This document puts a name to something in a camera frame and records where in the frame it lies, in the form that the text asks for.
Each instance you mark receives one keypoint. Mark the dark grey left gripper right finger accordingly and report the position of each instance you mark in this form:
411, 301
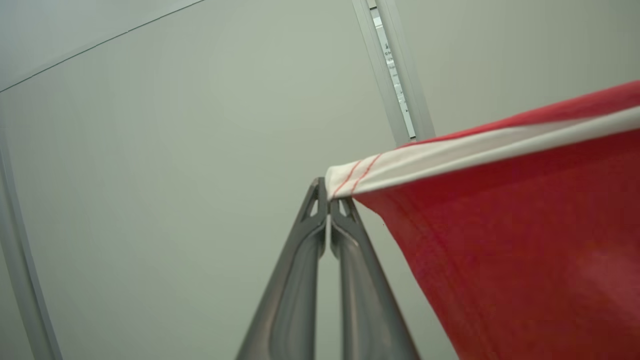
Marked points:
367, 305

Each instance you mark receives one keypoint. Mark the red fleece garment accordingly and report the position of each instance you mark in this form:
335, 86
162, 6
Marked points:
525, 240

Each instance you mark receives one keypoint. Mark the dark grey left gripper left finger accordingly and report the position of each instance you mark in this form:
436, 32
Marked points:
292, 300

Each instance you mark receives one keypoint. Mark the grey partition post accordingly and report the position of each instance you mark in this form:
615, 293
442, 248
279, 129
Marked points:
395, 75

